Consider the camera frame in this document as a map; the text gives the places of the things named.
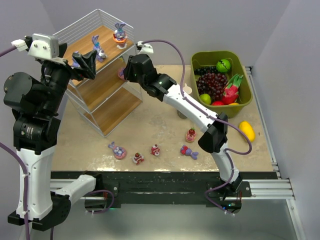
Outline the pink dragon fruit toy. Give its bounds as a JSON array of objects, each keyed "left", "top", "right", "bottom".
[{"left": 221, "top": 74, "right": 244, "bottom": 105}]

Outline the red apple toy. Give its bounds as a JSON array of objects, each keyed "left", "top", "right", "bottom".
[{"left": 211, "top": 101, "right": 225, "bottom": 106}]

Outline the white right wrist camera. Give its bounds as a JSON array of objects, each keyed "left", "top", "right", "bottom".
[{"left": 136, "top": 41, "right": 154, "bottom": 55}]

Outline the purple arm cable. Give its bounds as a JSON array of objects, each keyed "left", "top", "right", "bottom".
[
  {"left": 143, "top": 39, "right": 253, "bottom": 216},
  {"left": 0, "top": 46, "right": 32, "bottom": 240}
]

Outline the green round melon toy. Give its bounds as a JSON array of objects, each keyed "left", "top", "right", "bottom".
[{"left": 216, "top": 58, "right": 231, "bottom": 73}]

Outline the pink bear cake slice toy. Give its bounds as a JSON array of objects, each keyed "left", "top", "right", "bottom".
[{"left": 132, "top": 152, "right": 145, "bottom": 165}]

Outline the pink bear donut strawberry toy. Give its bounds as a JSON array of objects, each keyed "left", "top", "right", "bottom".
[{"left": 185, "top": 127, "right": 197, "bottom": 143}]

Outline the purple bunny pink donut toy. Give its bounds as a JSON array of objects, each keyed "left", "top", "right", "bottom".
[{"left": 117, "top": 67, "right": 125, "bottom": 80}]

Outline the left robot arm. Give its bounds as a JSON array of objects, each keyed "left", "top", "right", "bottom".
[{"left": 3, "top": 42, "right": 103, "bottom": 232}]

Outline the dark blue grape bunch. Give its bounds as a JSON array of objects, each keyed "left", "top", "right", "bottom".
[{"left": 193, "top": 66, "right": 218, "bottom": 76}]

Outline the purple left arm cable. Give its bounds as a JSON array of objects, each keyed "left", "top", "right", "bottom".
[{"left": 0, "top": 46, "right": 32, "bottom": 240}]

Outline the purple bunny with tube toy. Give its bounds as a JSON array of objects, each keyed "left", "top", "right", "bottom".
[{"left": 91, "top": 35, "right": 108, "bottom": 63}]

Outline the small purple bunny strawberry toy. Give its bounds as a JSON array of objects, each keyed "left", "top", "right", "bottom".
[{"left": 180, "top": 145, "right": 199, "bottom": 160}]

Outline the green plastic fruit bin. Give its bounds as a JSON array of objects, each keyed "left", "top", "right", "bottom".
[{"left": 190, "top": 50, "right": 253, "bottom": 119}]

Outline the dark red grape bunch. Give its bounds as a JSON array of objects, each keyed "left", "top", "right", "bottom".
[{"left": 196, "top": 73, "right": 229, "bottom": 102}]

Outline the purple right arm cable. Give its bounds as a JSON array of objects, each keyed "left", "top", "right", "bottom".
[{"left": 143, "top": 39, "right": 253, "bottom": 216}]

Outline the green apple toy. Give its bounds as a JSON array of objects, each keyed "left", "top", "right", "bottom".
[{"left": 199, "top": 93, "right": 212, "bottom": 105}]

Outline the spray bottle white cap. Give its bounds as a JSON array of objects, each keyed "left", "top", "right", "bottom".
[{"left": 176, "top": 83, "right": 193, "bottom": 119}]

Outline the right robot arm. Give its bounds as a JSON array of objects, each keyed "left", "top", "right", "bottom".
[{"left": 123, "top": 54, "right": 243, "bottom": 194}]

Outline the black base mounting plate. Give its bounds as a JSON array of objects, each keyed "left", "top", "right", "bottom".
[{"left": 49, "top": 170, "right": 282, "bottom": 210}]

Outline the yellow mango toy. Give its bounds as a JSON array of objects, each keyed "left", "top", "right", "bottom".
[{"left": 238, "top": 121, "right": 256, "bottom": 143}]

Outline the white wire wooden shelf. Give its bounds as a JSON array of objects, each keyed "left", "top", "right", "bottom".
[{"left": 55, "top": 9, "right": 142, "bottom": 137}]

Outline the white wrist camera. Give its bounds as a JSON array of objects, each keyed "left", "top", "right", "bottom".
[
  {"left": 136, "top": 41, "right": 154, "bottom": 55},
  {"left": 11, "top": 33, "right": 67, "bottom": 65}
]

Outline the orange fruit toy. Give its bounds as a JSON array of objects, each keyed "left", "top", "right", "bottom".
[{"left": 229, "top": 102, "right": 239, "bottom": 106}]

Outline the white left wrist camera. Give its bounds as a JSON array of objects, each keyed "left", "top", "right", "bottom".
[{"left": 11, "top": 33, "right": 67, "bottom": 65}]

